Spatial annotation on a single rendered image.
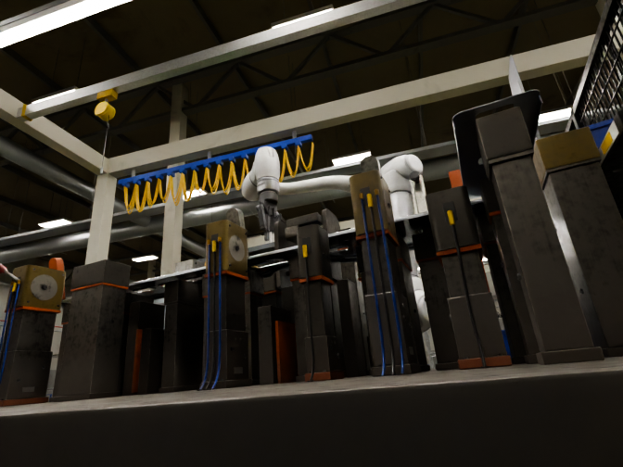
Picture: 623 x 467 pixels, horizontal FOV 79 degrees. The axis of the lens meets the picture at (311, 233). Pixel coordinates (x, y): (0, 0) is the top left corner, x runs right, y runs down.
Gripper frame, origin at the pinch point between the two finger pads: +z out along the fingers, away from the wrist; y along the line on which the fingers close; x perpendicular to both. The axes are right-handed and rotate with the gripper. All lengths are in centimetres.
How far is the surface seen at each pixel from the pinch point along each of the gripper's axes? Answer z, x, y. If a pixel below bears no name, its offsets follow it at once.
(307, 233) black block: 23, 49, 47
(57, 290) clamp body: 20, -33, 57
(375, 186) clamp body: 19, 65, 48
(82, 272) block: 19, -14, 60
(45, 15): -202, -160, 43
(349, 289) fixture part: 31, 47, 27
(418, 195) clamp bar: 5, 61, 8
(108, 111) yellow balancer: -183, -202, -25
